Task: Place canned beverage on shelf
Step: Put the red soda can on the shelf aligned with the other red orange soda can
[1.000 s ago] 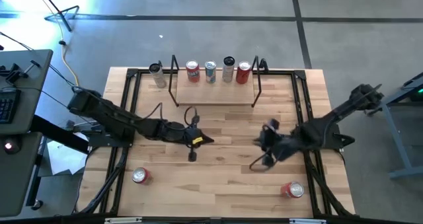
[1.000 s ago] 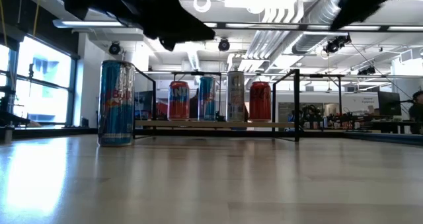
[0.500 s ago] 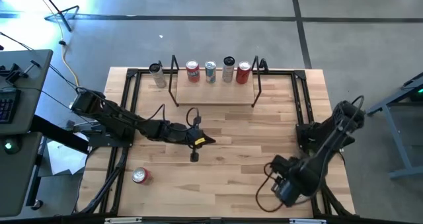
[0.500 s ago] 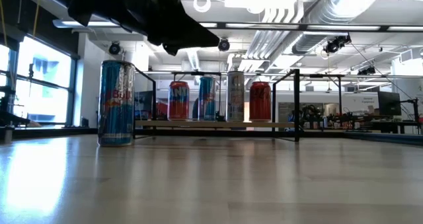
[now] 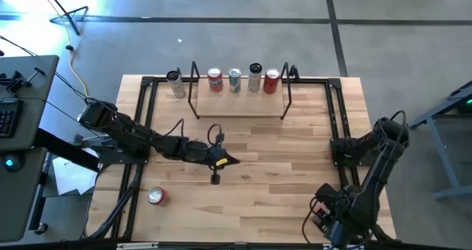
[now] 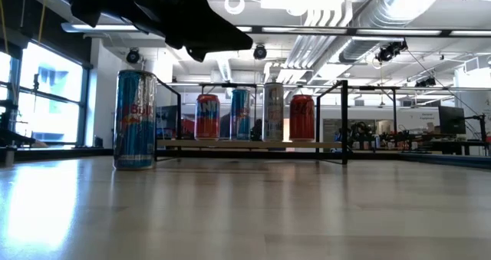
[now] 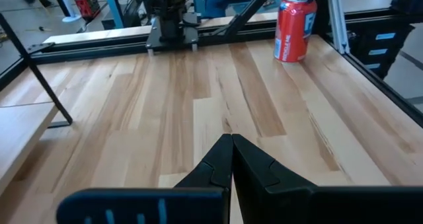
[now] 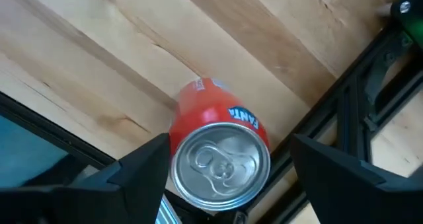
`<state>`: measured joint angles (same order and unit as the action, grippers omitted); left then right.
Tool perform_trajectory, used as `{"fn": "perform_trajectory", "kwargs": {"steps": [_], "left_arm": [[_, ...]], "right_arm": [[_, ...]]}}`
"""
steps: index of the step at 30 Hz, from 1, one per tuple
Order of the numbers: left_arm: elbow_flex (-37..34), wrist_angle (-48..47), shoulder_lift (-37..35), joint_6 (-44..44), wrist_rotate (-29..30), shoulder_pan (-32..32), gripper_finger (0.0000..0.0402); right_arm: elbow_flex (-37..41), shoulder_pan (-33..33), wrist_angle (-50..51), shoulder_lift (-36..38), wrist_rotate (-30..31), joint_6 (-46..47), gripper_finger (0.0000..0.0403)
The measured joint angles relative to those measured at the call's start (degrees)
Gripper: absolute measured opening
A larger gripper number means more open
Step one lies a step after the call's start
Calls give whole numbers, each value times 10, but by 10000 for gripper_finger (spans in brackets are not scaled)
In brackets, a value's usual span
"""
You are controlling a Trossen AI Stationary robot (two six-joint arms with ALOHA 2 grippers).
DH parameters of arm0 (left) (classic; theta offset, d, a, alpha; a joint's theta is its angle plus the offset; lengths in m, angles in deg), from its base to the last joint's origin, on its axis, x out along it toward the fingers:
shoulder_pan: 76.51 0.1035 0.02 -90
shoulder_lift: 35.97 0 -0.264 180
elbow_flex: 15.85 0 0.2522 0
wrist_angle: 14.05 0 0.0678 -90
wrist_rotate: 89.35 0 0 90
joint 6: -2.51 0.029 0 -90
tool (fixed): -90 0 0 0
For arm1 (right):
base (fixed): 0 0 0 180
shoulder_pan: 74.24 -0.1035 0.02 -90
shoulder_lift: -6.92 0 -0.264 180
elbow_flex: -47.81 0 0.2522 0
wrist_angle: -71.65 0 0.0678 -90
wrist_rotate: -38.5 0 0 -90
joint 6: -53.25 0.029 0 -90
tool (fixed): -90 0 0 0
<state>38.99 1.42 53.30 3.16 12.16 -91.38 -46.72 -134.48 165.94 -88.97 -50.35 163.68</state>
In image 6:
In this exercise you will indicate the black aluminium table frame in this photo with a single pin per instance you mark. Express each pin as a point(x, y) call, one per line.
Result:
point(57, 153)

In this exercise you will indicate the black round ceiling camera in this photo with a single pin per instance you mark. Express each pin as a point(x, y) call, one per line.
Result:
point(132, 56)
point(259, 52)

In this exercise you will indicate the ceiling light strip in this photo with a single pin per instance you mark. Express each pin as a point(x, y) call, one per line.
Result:
point(403, 32)

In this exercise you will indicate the silver Celsius can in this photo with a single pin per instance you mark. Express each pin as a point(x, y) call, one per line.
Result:
point(273, 114)

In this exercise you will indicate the black stand by window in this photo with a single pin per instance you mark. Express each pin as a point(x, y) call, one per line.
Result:
point(5, 118)

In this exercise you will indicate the red Coca-Cola can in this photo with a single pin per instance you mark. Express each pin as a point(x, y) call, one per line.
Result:
point(302, 118)

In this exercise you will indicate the black metal background frame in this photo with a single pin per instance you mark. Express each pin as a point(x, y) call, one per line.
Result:
point(394, 110)

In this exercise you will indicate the black monitor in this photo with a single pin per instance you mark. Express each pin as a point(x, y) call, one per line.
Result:
point(452, 120)

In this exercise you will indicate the wooden shelf with black frame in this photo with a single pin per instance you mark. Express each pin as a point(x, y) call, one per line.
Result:
point(180, 143)

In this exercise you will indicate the small black ceiling camera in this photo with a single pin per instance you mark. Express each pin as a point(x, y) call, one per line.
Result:
point(426, 82)

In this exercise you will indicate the red blue Fanta can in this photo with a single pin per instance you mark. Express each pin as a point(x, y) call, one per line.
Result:
point(207, 118)

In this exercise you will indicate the black ceiling camera rig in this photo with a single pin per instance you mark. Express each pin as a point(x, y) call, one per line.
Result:
point(389, 52)

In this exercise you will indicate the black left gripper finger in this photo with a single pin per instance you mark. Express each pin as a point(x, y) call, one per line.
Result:
point(197, 56)
point(211, 33)

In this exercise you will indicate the cluttered background workbench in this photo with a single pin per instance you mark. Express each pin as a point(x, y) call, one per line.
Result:
point(383, 143)

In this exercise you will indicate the large bright window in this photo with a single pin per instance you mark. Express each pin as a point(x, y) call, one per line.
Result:
point(50, 99)

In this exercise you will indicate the blue silver Red Bull can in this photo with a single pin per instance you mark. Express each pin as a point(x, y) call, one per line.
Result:
point(135, 129)
point(240, 116)

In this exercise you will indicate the long ceiling light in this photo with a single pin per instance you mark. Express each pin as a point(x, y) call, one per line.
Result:
point(111, 27)

